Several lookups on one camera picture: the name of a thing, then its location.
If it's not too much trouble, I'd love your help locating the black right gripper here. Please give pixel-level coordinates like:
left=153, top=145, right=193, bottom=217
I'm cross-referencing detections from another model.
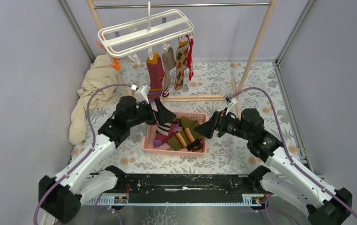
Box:
left=194, top=108, right=252, bottom=141

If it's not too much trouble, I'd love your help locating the grey maroon striped sock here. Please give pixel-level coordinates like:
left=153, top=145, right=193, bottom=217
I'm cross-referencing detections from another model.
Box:
left=162, top=47, right=176, bottom=98

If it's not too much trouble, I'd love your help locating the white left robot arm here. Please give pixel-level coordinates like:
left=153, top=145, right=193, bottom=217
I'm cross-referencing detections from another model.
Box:
left=36, top=96, right=176, bottom=224

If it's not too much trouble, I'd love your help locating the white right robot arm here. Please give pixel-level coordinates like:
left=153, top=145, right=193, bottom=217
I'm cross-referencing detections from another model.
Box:
left=194, top=109, right=352, bottom=225

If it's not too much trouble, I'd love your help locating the floral patterned mat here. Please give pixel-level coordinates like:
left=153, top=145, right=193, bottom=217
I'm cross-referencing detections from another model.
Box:
left=94, top=61, right=299, bottom=174

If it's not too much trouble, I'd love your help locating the orange beige argyle sock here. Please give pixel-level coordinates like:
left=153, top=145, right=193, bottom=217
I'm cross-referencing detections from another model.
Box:
left=174, top=40, right=190, bottom=90

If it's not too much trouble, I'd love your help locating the dark brown striped sock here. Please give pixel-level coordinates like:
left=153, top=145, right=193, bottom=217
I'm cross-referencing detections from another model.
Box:
left=156, top=123, right=171, bottom=136

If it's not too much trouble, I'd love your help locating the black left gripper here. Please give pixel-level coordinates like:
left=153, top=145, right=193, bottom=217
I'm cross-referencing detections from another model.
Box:
left=127, top=98, right=177, bottom=129

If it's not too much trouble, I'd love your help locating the red sock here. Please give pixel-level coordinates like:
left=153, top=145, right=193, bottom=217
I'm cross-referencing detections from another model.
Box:
left=186, top=34, right=194, bottom=81

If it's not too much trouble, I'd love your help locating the maroon purple striped sock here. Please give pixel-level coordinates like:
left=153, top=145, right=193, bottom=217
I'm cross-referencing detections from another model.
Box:
left=146, top=53, right=165, bottom=102

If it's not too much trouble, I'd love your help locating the wooden clothes rack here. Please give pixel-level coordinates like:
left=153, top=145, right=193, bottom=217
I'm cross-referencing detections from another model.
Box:
left=85, top=0, right=278, bottom=119

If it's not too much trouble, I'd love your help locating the beige crumpled cloth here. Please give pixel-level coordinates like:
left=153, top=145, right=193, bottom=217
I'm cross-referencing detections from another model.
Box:
left=69, top=54, right=120, bottom=145

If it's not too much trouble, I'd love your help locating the brown yellow argyle sock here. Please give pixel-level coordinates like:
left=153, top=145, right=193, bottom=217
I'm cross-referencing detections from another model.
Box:
left=186, top=138, right=204, bottom=152

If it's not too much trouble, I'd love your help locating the green maroon striped sock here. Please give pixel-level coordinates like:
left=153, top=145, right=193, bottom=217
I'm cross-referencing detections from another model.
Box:
left=168, top=127, right=204, bottom=151

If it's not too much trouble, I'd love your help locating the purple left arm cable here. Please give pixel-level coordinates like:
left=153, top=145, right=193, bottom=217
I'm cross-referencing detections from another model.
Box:
left=33, top=83, right=134, bottom=225

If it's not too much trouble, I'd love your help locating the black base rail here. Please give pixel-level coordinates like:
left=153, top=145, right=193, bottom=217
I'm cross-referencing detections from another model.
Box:
left=90, top=166, right=269, bottom=207

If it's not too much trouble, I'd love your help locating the green orange sock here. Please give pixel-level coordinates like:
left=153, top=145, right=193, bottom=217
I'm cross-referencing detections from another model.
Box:
left=173, top=117, right=200, bottom=132

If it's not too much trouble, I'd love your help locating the pink plastic basket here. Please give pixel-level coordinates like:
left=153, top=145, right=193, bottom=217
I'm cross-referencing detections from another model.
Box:
left=141, top=111, right=209, bottom=157

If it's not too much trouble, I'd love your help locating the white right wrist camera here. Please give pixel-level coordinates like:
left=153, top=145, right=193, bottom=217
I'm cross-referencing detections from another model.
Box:
left=223, top=94, right=238, bottom=115

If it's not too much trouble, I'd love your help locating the white clip sock hanger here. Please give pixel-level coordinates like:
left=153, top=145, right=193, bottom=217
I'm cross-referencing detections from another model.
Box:
left=97, top=2, right=194, bottom=59

